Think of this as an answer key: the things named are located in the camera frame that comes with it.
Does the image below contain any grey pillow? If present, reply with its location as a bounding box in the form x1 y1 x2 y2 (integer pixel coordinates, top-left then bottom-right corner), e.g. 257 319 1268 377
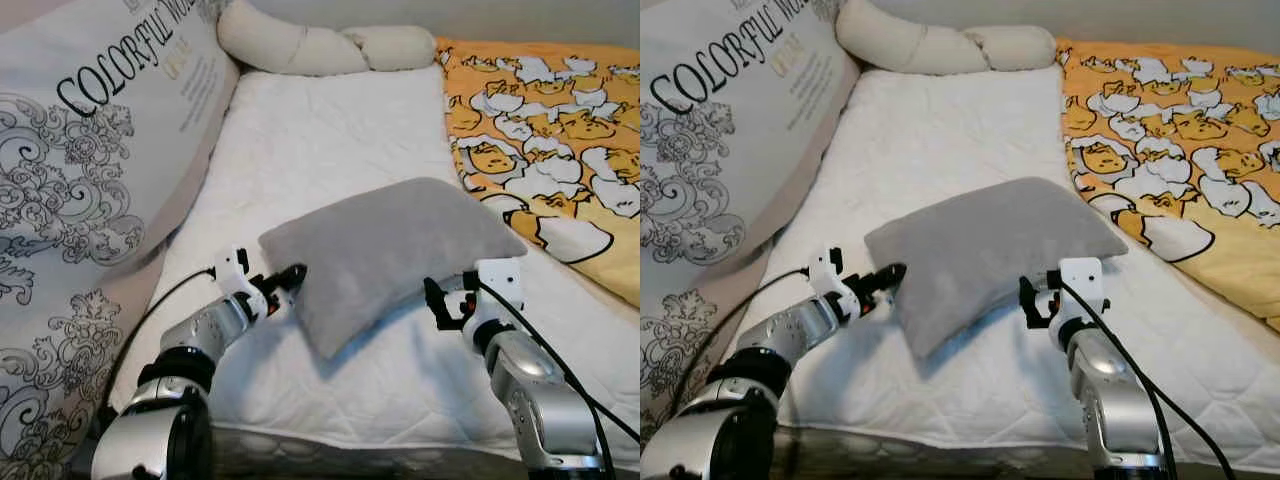
865 177 1129 359
258 177 528 361

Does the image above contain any grey bed base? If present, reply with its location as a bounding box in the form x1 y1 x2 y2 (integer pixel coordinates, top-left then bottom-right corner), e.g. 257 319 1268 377
780 425 1280 480
70 425 641 480

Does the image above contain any large printed grey cushion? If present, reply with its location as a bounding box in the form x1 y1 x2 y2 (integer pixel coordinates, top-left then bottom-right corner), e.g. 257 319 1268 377
640 0 861 471
0 0 241 480

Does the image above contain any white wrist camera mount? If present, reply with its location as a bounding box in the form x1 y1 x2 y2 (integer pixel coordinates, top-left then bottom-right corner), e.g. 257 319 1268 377
810 247 859 301
468 258 525 321
213 247 263 301
1058 257 1106 321

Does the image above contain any short cream bolster pillow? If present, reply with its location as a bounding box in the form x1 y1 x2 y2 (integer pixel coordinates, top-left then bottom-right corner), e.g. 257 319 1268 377
962 25 1058 71
342 25 438 72

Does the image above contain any long cream bolster pillow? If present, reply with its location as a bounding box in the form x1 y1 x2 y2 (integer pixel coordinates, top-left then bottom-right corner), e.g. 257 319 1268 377
835 0 991 76
217 0 373 77

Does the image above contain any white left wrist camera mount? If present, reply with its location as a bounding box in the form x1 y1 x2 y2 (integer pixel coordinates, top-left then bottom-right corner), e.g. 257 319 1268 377
810 247 859 301
213 247 263 301

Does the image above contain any white quilted mattress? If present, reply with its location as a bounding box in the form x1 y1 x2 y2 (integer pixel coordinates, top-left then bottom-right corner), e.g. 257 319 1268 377
735 65 1280 471
105 65 641 471

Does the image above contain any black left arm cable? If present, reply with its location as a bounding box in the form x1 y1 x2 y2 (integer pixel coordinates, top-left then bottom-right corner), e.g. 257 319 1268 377
98 265 218 431
700 265 814 386

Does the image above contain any yellow cartoon egg blanket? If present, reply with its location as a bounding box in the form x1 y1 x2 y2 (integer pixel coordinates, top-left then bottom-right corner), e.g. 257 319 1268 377
436 38 641 309
1055 38 1280 331

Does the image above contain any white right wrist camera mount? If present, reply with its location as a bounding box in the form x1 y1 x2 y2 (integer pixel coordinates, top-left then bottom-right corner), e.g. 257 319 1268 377
1058 257 1106 321
468 258 525 321

